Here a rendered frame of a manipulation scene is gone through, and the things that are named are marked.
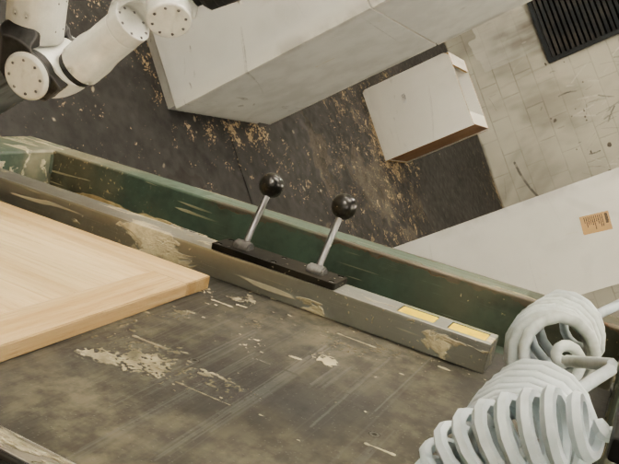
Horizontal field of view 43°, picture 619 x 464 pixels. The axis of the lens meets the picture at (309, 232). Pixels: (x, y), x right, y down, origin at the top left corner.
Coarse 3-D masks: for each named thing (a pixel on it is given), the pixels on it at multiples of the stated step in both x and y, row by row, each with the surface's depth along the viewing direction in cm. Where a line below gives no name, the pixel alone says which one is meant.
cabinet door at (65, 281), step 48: (0, 240) 105; (48, 240) 109; (96, 240) 113; (0, 288) 89; (48, 288) 92; (96, 288) 94; (144, 288) 98; (192, 288) 104; (0, 336) 76; (48, 336) 80
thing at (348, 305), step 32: (0, 192) 129; (32, 192) 126; (64, 192) 127; (96, 224) 121; (128, 224) 119; (160, 224) 121; (160, 256) 117; (192, 256) 115; (224, 256) 112; (256, 288) 111; (288, 288) 108; (320, 288) 106; (352, 288) 108; (352, 320) 105; (384, 320) 103; (416, 320) 101; (448, 320) 103; (448, 352) 100; (480, 352) 98
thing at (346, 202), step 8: (336, 200) 110; (344, 200) 110; (352, 200) 110; (336, 208) 110; (344, 208) 110; (352, 208) 110; (336, 216) 111; (344, 216) 110; (352, 216) 111; (336, 224) 110; (336, 232) 110; (328, 240) 110; (328, 248) 110; (320, 256) 109; (312, 264) 109; (320, 264) 109; (312, 272) 108; (320, 272) 108
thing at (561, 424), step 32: (480, 416) 32; (544, 416) 30; (576, 416) 30; (0, 448) 49; (32, 448) 50; (448, 448) 33; (480, 448) 32; (512, 448) 31; (544, 448) 33; (576, 448) 30; (608, 448) 29
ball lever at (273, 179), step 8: (264, 176) 115; (272, 176) 115; (280, 176) 116; (264, 184) 114; (272, 184) 114; (280, 184) 115; (264, 192) 115; (272, 192) 115; (280, 192) 115; (264, 200) 115; (264, 208) 115; (256, 216) 114; (256, 224) 114; (248, 232) 114; (240, 240) 113; (248, 240) 113; (240, 248) 113; (248, 248) 112
